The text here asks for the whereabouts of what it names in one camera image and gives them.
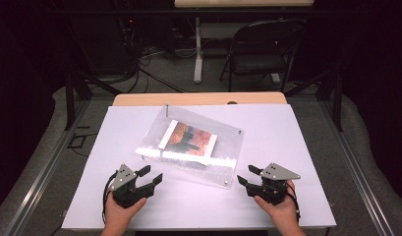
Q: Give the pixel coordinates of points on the person's right hand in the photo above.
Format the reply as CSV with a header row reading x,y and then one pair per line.
x,y
283,211

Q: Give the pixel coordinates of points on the dark computer tower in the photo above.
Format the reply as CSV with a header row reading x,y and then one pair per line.
x,y
128,36

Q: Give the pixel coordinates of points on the painting print with white border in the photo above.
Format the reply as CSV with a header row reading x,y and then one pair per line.
x,y
192,139

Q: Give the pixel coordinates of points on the white desk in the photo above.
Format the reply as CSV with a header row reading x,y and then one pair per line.
x,y
198,49

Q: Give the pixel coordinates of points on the black metal frame stand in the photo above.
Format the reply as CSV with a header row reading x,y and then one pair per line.
x,y
69,98
336,98

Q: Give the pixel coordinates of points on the aluminium rail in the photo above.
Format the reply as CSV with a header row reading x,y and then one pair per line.
x,y
356,177
41,177

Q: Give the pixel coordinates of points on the black folding chair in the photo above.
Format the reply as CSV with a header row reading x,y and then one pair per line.
x,y
257,62

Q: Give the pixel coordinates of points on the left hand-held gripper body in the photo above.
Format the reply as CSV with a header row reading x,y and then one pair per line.
x,y
123,183

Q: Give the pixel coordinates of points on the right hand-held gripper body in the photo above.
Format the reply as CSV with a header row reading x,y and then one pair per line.
x,y
275,187

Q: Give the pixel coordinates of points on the wooden table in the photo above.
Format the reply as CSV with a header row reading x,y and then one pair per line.
x,y
195,98

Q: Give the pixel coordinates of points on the white board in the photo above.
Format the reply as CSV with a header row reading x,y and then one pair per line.
x,y
270,147

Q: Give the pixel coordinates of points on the person's left hand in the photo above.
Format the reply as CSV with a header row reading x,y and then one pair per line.
x,y
118,214

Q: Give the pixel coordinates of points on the clear acrylic photo frame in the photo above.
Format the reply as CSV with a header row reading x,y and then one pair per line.
x,y
228,144

